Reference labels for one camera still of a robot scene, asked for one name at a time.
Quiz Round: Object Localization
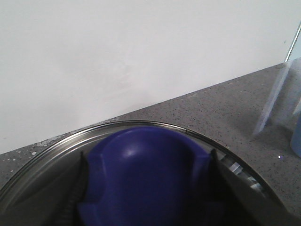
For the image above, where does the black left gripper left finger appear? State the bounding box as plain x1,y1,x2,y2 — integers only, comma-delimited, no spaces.
0,153,87,226

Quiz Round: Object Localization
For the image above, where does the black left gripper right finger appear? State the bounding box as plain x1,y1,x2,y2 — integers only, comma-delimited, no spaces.
209,149,301,226

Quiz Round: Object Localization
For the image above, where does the steel pot lid blue knob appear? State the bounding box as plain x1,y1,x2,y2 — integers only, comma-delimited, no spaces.
0,120,290,226

